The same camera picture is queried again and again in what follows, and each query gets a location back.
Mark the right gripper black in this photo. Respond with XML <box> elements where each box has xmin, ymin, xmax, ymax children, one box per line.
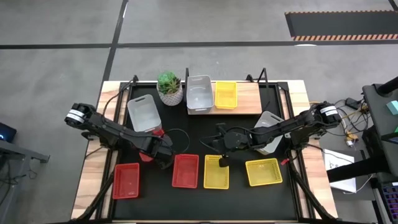
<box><xmin>200</xmin><ymin>123</ymin><xmax>251</xmax><ymax>168</ymax></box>

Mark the yellow plastic mesh basket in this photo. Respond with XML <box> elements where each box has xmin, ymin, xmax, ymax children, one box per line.
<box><xmin>203</xmin><ymin>154</ymin><xmax>230</xmax><ymax>190</ymax></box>
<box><xmin>245</xmin><ymin>157</ymin><xmax>284</xmax><ymax>187</ymax></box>
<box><xmin>215</xmin><ymin>81</ymin><xmax>238</xmax><ymax>110</ymax></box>

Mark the grey plastic storage basket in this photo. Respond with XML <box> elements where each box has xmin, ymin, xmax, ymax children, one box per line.
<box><xmin>186</xmin><ymin>75</ymin><xmax>215</xmax><ymax>115</ymax></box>
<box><xmin>127</xmin><ymin>94</ymin><xmax>163</xmax><ymax>133</ymax></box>
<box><xmin>253</xmin><ymin>111</ymin><xmax>285</xmax><ymax>156</ymax></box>

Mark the wooden shelf board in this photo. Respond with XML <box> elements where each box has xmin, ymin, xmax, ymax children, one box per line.
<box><xmin>187</xmin><ymin>81</ymin><xmax>263</xmax><ymax>116</ymax></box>

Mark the succulent in white patterned pot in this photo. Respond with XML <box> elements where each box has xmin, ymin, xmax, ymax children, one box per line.
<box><xmin>156</xmin><ymin>70</ymin><xmax>184</xmax><ymax>107</ymax></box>

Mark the white paper sheet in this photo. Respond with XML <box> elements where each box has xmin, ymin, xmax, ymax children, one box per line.
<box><xmin>323</xmin><ymin>148</ymin><xmax>358</xmax><ymax>194</ymax></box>

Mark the yellow plug connector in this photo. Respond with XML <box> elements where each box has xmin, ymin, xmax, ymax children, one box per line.
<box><xmin>345</xmin><ymin>132</ymin><xmax>358</xmax><ymax>147</ymax></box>

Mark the grey side desk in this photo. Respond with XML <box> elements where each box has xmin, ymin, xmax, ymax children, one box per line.
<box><xmin>0</xmin><ymin>139</ymin><xmax>50</xmax><ymax>224</ymax></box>

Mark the black power adapter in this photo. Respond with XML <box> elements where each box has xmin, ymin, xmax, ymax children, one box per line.
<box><xmin>345</xmin><ymin>97</ymin><xmax>362</xmax><ymax>110</ymax></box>

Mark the black stand bar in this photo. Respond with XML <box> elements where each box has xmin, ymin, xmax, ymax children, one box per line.
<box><xmin>326</xmin><ymin>155</ymin><xmax>392</xmax><ymax>184</ymax></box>

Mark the black device with blue light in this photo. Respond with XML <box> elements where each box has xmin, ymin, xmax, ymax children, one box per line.
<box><xmin>0</xmin><ymin>122</ymin><xmax>18</xmax><ymax>143</ymax></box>

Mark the grey equipment cart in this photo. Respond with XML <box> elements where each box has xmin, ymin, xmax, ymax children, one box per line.
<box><xmin>361</xmin><ymin>76</ymin><xmax>398</xmax><ymax>178</ymax></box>

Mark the black hazard-striped floor mat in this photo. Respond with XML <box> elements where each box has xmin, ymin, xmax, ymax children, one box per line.
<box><xmin>285</xmin><ymin>11</ymin><xmax>398</xmax><ymax>42</ymax></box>

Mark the teal block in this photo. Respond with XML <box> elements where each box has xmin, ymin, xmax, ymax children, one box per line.
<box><xmin>386</xmin><ymin>100</ymin><xmax>398</xmax><ymax>116</ymax></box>

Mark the backlit keyboard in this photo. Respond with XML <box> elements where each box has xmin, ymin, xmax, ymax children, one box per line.
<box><xmin>381</xmin><ymin>183</ymin><xmax>398</xmax><ymax>220</ymax></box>

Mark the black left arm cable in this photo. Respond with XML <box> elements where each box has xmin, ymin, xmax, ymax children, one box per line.
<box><xmin>164</xmin><ymin>128</ymin><xmax>191</xmax><ymax>154</ymax></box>

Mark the black aluminium station frame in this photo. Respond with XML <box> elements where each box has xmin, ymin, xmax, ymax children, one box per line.
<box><xmin>70</xmin><ymin>67</ymin><xmax>341</xmax><ymax>224</ymax></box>

